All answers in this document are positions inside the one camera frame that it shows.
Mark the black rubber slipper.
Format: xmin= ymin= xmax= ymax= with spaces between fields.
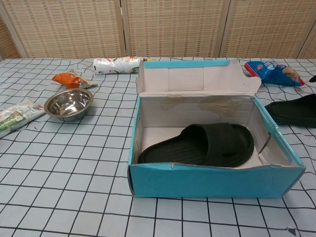
xmin=137 ymin=122 xmax=255 ymax=168
xmin=264 ymin=93 xmax=316 ymax=128

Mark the blue cardboard shoe box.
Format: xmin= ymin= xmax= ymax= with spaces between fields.
xmin=127 ymin=58 xmax=306 ymax=198

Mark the white labelled drink bottle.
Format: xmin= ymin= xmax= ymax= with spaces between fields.
xmin=93 ymin=56 xmax=152 ymax=76

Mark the stainless steel bowl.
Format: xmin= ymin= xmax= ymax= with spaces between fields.
xmin=43 ymin=88 xmax=94 ymax=122

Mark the bamboo folding screen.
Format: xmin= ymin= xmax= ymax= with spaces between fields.
xmin=0 ymin=0 xmax=316 ymax=60

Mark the orange snack bag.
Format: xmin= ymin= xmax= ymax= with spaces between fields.
xmin=51 ymin=72 xmax=99 ymax=89

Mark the blue checkered tablecloth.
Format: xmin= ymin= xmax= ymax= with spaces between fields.
xmin=0 ymin=57 xmax=316 ymax=237

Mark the blue snack bag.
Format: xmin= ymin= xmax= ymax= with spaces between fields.
xmin=244 ymin=60 xmax=306 ymax=87

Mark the green white snack package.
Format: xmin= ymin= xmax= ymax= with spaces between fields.
xmin=0 ymin=99 xmax=45 ymax=139

